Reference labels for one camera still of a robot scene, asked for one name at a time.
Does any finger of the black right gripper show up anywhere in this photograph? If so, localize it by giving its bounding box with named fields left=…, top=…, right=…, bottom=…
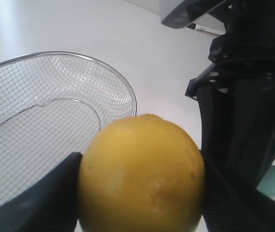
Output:
left=198, top=84, right=275, bottom=191

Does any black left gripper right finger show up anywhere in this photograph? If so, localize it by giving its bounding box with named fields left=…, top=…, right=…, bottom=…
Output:
left=202, top=153, right=275, bottom=232

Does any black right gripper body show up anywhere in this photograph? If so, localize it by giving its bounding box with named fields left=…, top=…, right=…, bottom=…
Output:
left=185, top=0, right=275, bottom=99

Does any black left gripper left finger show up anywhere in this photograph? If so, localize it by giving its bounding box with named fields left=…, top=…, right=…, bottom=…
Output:
left=0, top=152, right=82, bottom=232

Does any yellow lemon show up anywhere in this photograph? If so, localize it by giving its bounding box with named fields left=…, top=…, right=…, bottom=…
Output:
left=77, top=114, right=205, bottom=232

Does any oval wire mesh basket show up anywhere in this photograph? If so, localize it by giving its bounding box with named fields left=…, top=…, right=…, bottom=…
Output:
left=0, top=51, right=137, bottom=206

